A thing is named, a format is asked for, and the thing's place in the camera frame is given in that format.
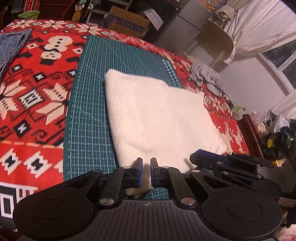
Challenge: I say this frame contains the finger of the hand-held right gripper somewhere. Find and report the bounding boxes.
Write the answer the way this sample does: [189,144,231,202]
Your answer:
[189,154,264,186]
[195,149,276,169]

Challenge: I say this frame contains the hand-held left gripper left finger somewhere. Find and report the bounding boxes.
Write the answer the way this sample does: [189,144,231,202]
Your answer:
[62,158,143,208]

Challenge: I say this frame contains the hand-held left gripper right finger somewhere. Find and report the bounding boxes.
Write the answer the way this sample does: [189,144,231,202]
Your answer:
[150,158,234,209]

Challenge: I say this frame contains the cream knit vest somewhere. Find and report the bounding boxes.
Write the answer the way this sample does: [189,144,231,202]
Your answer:
[104,69,228,174]

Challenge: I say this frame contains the wooden nightstand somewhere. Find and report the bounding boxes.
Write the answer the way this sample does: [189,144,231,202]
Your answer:
[237,113,265,158]

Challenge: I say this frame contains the green cutting mat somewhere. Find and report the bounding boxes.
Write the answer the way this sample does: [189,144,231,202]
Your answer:
[63,35,216,200]

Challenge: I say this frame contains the grey sweater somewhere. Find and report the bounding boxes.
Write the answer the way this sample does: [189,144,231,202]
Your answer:
[190,63,226,96]

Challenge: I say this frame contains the white curtain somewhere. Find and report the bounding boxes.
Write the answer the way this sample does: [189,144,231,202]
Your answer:
[270,89,296,118]
[222,0,296,65]

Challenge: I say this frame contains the beige chair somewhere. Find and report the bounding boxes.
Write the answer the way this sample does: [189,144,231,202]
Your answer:
[184,20,235,70]

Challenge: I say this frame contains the window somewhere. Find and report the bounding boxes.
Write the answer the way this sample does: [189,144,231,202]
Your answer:
[259,32,296,93]

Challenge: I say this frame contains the grey refrigerator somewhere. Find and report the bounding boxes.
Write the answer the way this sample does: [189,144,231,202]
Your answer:
[154,0,218,56]

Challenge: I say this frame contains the red patterned blanket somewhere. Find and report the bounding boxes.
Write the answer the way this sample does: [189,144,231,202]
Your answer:
[0,19,251,219]

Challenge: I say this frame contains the hanging beige garment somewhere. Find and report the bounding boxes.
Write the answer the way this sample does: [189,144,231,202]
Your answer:
[211,5,236,29]

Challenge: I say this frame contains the white flat box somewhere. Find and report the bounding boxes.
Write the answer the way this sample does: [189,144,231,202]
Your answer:
[143,9,164,30]

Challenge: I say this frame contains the colourful fridge magnets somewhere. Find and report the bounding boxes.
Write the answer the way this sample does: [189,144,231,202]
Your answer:
[199,0,228,12]

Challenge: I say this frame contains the printed cardboard box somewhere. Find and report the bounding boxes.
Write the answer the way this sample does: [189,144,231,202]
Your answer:
[100,6,151,39]

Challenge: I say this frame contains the blue jeans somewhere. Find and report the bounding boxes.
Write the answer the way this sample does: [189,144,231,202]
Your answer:
[0,28,33,78]

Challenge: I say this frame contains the green waste bin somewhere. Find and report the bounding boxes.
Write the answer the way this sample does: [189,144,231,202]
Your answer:
[18,10,40,20]

